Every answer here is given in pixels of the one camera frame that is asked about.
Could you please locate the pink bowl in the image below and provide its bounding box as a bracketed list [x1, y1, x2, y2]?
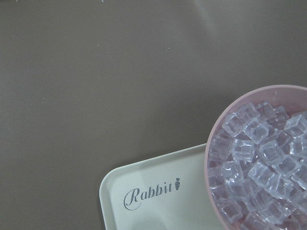
[204, 84, 307, 228]

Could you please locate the cream rabbit tray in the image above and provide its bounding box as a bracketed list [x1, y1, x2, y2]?
[99, 144, 223, 230]

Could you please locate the clear ice cubes pile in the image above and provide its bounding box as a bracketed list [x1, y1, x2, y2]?
[208, 100, 307, 230]

